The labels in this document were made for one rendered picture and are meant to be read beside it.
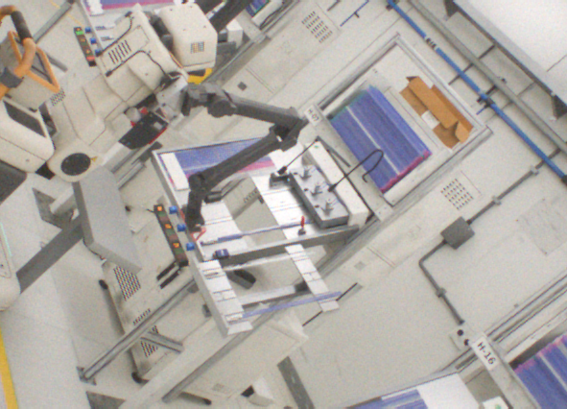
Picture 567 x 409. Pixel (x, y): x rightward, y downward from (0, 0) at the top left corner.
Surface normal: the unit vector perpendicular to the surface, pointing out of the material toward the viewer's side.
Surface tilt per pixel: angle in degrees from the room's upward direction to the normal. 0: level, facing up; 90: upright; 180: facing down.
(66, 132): 82
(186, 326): 90
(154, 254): 90
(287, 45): 90
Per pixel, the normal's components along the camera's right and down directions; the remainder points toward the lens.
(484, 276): -0.53, -0.39
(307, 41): 0.41, 0.67
